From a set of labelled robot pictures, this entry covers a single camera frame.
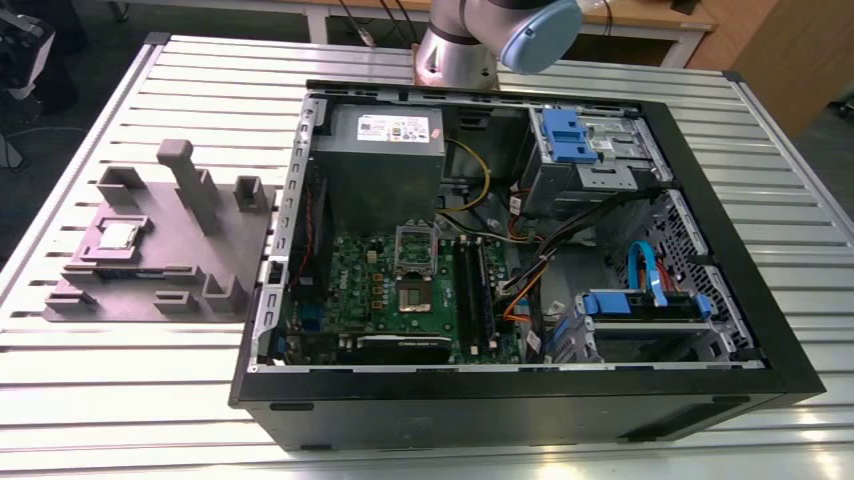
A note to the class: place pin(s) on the green motherboard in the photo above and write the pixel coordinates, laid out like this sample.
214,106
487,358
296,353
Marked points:
361,260

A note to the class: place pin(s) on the grey metal disk bay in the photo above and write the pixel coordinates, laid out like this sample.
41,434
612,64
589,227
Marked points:
577,345

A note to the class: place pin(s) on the CPU socket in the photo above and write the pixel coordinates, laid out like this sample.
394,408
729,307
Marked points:
416,297

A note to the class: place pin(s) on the blue drive bay latch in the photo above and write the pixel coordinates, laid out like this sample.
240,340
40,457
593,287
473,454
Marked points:
568,125

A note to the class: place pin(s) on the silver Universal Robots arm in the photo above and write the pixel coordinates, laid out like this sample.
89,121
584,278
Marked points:
455,55

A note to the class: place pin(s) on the black PC case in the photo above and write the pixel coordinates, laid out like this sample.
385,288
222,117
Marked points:
468,410

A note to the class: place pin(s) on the hard disk in blue carrier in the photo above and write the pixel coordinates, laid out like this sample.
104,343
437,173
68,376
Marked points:
608,305

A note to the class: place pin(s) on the wooden cabinet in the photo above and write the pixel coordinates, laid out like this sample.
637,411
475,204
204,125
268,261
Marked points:
788,60

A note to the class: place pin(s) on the silver CPU chip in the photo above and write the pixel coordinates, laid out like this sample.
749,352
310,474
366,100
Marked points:
121,236

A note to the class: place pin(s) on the grey metal drive cage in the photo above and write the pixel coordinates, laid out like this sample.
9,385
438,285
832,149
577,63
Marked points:
615,177

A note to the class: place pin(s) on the grey power supply unit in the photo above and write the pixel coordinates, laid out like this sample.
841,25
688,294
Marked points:
381,175

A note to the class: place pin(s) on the grey parts rack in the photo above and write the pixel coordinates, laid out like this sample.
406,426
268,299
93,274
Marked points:
174,240

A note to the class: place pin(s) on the black RAM stick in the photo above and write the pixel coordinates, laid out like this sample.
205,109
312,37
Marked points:
130,274

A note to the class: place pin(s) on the black graphics card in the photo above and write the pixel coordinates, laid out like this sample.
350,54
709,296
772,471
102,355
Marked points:
401,350

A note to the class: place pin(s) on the grey square box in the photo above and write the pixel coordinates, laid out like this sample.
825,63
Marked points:
42,37

